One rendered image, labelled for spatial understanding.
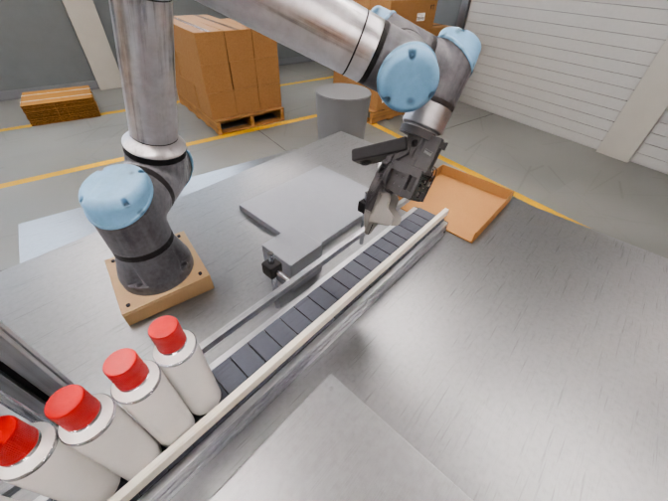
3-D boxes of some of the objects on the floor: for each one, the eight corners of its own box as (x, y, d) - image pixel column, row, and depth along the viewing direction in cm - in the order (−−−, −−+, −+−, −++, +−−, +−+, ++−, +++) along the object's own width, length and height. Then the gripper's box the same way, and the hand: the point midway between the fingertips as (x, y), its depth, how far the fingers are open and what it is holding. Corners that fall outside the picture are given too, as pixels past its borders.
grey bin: (334, 178, 276) (338, 103, 234) (306, 157, 303) (304, 87, 261) (374, 164, 297) (383, 93, 255) (344, 146, 324) (348, 80, 282)
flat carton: (31, 126, 332) (19, 106, 318) (32, 110, 363) (21, 91, 349) (101, 116, 359) (92, 96, 345) (96, 102, 390) (88, 84, 377)
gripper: (438, 132, 50) (383, 250, 57) (452, 145, 58) (403, 248, 64) (394, 117, 54) (346, 229, 61) (412, 131, 62) (369, 229, 68)
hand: (366, 226), depth 63 cm, fingers closed
